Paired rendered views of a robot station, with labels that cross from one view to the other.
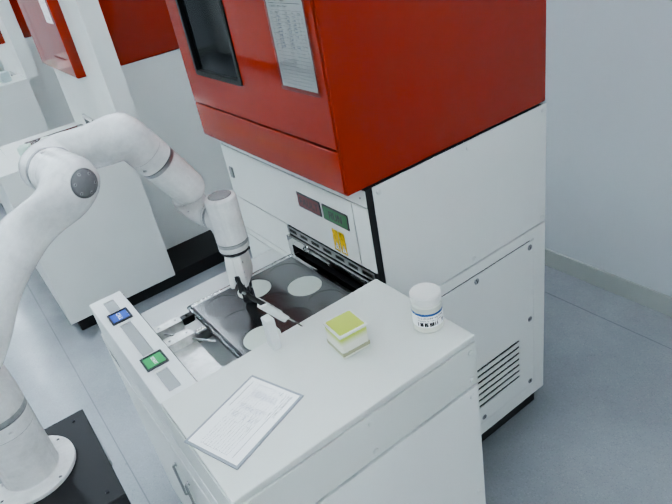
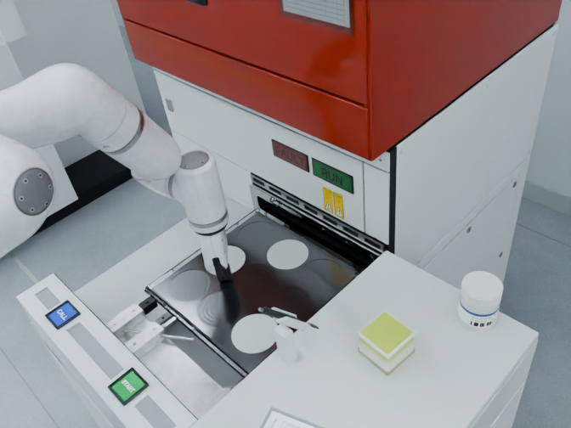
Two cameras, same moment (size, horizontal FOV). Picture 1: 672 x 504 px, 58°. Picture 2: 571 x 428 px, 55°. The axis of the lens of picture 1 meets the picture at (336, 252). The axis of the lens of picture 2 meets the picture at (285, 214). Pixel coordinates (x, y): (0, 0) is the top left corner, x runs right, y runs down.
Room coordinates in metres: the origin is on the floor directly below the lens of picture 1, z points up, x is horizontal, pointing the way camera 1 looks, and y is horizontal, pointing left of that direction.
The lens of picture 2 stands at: (0.52, 0.24, 1.83)
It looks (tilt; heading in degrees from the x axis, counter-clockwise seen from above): 40 degrees down; 351
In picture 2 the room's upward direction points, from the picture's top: 9 degrees counter-clockwise
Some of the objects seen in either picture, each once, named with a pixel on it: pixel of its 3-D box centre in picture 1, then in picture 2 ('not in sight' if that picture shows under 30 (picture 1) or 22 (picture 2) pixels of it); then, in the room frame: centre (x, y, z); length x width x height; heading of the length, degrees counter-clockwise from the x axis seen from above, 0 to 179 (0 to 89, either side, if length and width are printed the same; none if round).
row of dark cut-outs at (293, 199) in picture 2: (327, 251); (311, 209); (1.53, 0.02, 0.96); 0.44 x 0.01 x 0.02; 31
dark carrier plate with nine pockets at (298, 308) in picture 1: (273, 303); (255, 280); (1.40, 0.20, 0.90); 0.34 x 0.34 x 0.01; 31
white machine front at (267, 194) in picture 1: (293, 214); (261, 162); (1.68, 0.11, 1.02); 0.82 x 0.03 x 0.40; 31
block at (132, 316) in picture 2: (168, 328); (126, 321); (1.39, 0.50, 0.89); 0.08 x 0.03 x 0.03; 121
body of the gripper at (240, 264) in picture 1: (239, 263); (214, 238); (1.43, 0.27, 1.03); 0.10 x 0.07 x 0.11; 172
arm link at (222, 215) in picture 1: (224, 216); (198, 185); (1.43, 0.27, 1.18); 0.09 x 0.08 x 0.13; 44
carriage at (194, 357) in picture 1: (194, 362); (170, 368); (1.25, 0.42, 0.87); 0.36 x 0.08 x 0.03; 31
